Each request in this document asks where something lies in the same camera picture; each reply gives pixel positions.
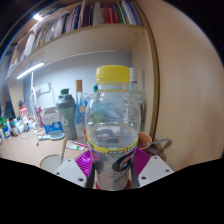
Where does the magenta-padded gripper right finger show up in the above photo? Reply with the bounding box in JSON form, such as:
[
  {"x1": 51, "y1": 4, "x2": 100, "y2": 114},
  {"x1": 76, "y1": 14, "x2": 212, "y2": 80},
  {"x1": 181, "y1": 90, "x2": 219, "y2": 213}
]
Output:
[{"x1": 131, "y1": 147, "x2": 175, "y2": 188}]

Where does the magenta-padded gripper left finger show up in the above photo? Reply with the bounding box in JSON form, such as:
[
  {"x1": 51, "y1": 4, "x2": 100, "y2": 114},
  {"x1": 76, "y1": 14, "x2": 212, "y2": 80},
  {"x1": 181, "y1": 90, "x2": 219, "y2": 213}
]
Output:
[{"x1": 53, "y1": 148, "x2": 96, "y2": 188}]

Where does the clear yellow-capped drink bottle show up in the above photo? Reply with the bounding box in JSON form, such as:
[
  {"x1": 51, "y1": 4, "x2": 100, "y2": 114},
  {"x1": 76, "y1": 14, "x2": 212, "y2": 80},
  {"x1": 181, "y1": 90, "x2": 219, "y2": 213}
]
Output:
[{"x1": 84, "y1": 65, "x2": 140, "y2": 191}]

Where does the cream white mug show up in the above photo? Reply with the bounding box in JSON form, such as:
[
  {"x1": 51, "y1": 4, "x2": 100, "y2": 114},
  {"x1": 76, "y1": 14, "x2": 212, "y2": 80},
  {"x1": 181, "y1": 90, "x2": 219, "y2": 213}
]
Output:
[{"x1": 39, "y1": 153, "x2": 66, "y2": 174}]

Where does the white green tube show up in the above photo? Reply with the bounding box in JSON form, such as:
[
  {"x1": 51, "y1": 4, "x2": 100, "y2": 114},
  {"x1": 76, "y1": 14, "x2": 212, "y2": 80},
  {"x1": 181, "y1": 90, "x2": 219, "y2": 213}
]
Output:
[{"x1": 65, "y1": 139, "x2": 90, "y2": 152}]

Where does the metal spoon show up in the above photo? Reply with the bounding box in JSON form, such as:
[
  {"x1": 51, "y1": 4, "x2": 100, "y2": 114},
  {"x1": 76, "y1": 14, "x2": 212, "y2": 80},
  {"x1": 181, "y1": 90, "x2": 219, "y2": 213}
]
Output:
[{"x1": 148, "y1": 137, "x2": 171, "y2": 146}]

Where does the brown mug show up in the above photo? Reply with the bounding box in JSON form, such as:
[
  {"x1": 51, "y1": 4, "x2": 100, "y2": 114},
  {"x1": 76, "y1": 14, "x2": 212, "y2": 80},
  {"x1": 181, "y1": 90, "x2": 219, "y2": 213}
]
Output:
[{"x1": 137, "y1": 131, "x2": 154, "y2": 151}]

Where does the light blue flat case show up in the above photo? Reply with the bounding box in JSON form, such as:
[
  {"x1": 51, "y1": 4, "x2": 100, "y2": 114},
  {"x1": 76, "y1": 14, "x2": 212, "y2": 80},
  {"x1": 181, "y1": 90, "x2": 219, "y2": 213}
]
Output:
[{"x1": 37, "y1": 131, "x2": 66, "y2": 142}]

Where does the blue white carton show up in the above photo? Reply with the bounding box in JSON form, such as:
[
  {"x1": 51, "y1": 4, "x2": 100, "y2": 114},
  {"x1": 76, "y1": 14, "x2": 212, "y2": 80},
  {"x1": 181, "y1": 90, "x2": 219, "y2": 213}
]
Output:
[{"x1": 41, "y1": 105, "x2": 64, "y2": 135}]

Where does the grey green shaker bottle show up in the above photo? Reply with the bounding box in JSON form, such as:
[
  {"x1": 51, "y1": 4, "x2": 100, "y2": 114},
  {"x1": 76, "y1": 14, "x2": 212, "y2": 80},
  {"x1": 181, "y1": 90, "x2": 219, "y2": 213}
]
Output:
[{"x1": 55, "y1": 88, "x2": 78, "y2": 141}]

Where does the pink packet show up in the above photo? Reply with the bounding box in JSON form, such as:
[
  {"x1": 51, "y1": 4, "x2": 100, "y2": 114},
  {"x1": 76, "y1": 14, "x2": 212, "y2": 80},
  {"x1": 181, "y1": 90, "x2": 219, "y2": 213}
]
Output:
[{"x1": 35, "y1": 106, "x2": 44, "y2": 127}]

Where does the red white can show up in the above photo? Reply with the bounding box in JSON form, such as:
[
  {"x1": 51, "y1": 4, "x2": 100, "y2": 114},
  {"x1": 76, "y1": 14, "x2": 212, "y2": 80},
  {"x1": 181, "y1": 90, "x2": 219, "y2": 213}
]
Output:
[{"x1": 18, "y1": 104, "x2": 29, "y2": 118}]

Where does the wooden wardrobe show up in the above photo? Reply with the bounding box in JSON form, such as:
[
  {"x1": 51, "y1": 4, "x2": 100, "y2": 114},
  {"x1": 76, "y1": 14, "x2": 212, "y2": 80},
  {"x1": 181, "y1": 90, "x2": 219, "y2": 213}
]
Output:
[{"x1": 133, "y1": 0, "x2": 224, "y2": 173}]

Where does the white desk lamp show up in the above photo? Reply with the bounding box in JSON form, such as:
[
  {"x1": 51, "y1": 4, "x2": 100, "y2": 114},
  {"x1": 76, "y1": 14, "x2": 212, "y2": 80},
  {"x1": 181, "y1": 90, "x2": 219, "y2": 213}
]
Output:
[{"x1": 29, "y1": 71, "x2": 43, "y2": 116}]

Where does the white under-shelf light bar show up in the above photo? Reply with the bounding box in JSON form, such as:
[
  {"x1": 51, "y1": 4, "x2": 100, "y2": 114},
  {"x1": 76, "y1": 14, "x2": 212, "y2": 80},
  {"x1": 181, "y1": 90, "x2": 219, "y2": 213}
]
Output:
[{"x1": 16, "y1": 62, "x2": 45, "y2": 80}]

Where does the wooden shelf unit with books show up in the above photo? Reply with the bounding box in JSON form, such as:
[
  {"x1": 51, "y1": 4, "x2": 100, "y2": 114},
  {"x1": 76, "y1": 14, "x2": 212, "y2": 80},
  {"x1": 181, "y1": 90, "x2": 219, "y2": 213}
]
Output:
[{"x1": 8, "y1": 0, "x2": 148, "y2": 73}]

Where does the white ceiling tube light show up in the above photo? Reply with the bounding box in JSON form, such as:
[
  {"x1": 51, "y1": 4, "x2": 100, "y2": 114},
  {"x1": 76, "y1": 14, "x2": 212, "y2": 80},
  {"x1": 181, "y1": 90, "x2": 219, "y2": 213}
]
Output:
[{"x1": 32, "y1": 13, "x2": 44, "y2": 22}]

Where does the wooden-handled spoon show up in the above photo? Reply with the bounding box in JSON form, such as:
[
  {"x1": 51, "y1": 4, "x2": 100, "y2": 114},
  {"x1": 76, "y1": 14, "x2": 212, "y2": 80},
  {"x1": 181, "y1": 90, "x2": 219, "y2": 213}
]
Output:
[{"x1": 60, "y1": 138, "x2": 68, "y2": 164}]

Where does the white wall socket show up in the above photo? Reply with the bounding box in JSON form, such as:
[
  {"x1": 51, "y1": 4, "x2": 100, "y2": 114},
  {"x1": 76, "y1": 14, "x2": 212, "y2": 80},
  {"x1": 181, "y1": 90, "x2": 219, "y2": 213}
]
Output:
[{"x1": 39, "y1": 83, "x2": 51, "y2": 94}]

